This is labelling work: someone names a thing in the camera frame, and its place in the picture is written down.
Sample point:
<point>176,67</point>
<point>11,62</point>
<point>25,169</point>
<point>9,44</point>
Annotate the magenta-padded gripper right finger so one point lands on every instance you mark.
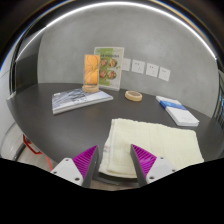
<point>153,166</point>

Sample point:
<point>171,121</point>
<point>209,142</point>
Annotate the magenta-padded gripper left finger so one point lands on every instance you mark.
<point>75,166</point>

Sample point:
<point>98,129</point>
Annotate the cream towel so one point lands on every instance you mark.
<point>160,140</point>

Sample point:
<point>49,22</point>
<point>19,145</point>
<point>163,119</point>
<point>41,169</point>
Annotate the grey magazine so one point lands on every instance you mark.
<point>76,100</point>

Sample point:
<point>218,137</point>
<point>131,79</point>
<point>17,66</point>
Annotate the round wooden coaster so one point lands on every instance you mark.
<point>133,99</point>

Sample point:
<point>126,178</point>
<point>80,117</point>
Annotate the orange sign on wooden base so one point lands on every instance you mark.
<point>91,70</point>

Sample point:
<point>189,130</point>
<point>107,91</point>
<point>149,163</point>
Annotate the green menu stand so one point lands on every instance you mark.
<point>113,71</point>

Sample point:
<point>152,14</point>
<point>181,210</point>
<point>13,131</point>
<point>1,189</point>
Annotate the white ceiling light strip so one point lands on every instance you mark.
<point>116,3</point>

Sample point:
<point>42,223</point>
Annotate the white wall socket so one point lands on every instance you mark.
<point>138,66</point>
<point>152,70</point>
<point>164,74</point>
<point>126,64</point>

